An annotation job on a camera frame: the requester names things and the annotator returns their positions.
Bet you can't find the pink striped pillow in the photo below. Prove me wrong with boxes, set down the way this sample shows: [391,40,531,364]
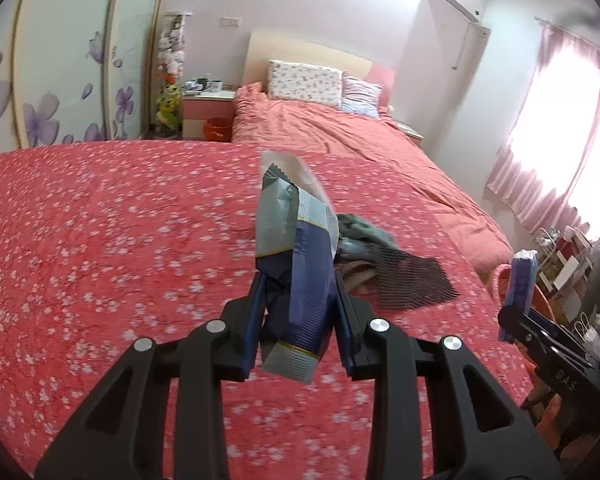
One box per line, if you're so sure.
[340,74,382,119]

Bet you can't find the hanging plush toy column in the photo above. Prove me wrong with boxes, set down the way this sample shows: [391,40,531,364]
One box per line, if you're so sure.
[156,12,190,84]

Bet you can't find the pink white left nightstand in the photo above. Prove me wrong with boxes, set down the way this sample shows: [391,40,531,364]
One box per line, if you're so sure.
[181,90,235,141]

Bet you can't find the white floral pillow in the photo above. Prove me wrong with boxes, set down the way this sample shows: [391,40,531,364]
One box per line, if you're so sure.
[266,60,343,108]

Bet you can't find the sliding wardrobe floral doors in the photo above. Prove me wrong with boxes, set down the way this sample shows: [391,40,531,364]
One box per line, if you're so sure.
[0,0,161,153]

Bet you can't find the black mesh anti-slip mat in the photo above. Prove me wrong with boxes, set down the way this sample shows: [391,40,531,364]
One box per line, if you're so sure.
[375,246,458,310]

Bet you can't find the silver blue foil bag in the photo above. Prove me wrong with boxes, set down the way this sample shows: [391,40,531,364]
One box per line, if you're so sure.
[256,151,339,384]

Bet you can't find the pink window curtain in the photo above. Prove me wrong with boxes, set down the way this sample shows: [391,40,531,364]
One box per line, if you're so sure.
[486,24,600,240]

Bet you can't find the red floral tablecloth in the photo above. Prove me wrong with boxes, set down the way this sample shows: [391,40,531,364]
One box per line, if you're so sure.
[0,141,531,479]

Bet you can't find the white mug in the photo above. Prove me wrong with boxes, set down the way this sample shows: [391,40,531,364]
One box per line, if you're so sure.
[209,79,224,93]

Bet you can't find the wall power socket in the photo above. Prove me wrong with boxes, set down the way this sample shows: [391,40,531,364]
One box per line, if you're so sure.
[220,16,242,28]

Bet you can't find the blue tissue pack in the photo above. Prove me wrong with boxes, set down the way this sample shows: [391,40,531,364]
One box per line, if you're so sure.
[503,249,538,314]

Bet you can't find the salmon pink bed duvet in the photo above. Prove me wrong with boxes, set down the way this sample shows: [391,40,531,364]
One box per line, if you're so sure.
[233,82,513,278]

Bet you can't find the white wall air conditioner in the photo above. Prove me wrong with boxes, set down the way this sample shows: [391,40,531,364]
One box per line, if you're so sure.
[444,0,483,23]

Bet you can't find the cluttered desk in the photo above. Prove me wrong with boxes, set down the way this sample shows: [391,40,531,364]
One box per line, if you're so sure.
[533,226,600,359]

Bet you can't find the right bedside nightstand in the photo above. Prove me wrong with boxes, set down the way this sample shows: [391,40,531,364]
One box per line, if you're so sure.
[396,122,424,146]

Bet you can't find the yellow green plush toy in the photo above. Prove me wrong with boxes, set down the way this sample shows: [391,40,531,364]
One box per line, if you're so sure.
[156,84,182,132]

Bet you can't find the grey green cloth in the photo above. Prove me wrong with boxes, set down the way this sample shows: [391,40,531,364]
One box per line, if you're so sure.
[337,214,399,261]

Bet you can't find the beige wooden headboard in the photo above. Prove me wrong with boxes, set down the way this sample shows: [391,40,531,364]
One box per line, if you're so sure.
[240,30,394,107]

